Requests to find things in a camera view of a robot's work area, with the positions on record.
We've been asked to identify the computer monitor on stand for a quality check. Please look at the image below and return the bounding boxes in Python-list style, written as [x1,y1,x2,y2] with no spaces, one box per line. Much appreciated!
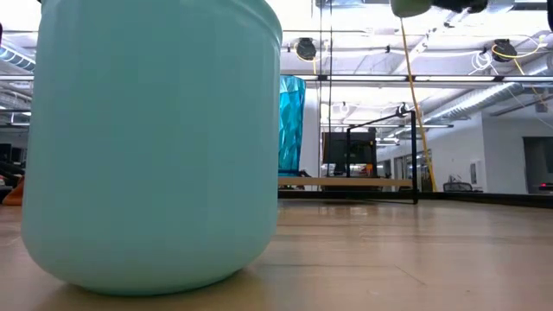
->
[322,131,378,179]

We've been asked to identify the wooden shelf black metal legs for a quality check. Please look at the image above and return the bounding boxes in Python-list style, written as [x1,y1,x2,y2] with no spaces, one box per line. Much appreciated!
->
[278,110,419,206]

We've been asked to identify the silver ventilation duct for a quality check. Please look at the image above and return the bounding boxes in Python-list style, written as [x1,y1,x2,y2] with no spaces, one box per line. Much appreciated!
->
[421,80,553,124]
[0,45,35,73]

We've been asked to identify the black aluminium rig frame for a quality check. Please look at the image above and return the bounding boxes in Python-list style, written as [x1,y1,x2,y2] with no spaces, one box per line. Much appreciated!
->
[278,189,553,209]

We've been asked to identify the teal faceted plastic tumbler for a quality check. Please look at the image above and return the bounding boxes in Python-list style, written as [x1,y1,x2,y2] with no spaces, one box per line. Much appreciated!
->
[278,75,307,176]

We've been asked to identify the black hanging cable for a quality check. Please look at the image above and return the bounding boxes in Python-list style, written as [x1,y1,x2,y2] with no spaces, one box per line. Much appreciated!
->
[318,0,324,130]
[327,0,334,178]

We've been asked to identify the ceiling strip light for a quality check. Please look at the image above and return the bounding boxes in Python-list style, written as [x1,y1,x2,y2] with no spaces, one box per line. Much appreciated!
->
[280,73,553,84]

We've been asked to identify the light blue mug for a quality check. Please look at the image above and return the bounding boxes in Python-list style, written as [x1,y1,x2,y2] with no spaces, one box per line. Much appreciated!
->
[21,0,284,297]

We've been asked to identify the black ceiling cable reel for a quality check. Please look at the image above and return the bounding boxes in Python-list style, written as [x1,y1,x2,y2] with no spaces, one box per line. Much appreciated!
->
[491,38,518,64]
[295,37,318,62]

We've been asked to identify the black office chair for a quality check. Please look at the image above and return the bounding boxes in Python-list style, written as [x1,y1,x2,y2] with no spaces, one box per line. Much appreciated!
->
[442,174,475,194]

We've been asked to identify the orange cloth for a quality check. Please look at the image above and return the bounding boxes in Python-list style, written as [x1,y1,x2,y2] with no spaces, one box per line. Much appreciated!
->
[2,175,26,206]

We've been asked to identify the green plastic cup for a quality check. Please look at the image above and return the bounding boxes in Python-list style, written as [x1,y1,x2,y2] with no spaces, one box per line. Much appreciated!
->
[390,0,434,19]

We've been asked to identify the yellow cable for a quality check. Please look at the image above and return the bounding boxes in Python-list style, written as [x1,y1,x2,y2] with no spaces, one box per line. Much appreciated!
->
[399,16,438,194]

